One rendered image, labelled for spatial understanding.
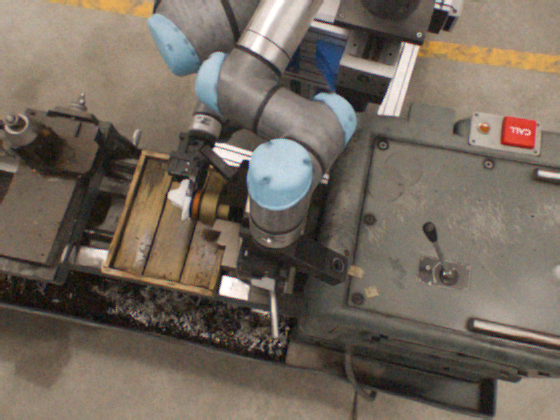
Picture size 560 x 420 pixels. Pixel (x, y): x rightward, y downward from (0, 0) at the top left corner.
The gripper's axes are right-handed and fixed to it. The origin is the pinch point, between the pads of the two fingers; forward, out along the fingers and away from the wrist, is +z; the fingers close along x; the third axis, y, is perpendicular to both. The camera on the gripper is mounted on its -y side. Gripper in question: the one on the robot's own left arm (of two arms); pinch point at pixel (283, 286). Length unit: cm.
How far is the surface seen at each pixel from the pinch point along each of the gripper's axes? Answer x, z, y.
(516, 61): -185, 86, -87
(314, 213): -20.0, 5.7, -2.8
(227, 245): -13.5, 15.5, 14.8
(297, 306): -12.8, 40.5, -3.1
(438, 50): -185, 86, -48
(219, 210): -20.7, 13.4, 18.5
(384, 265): -9.0, 1.2, -17.4
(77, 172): -28, 21, 58
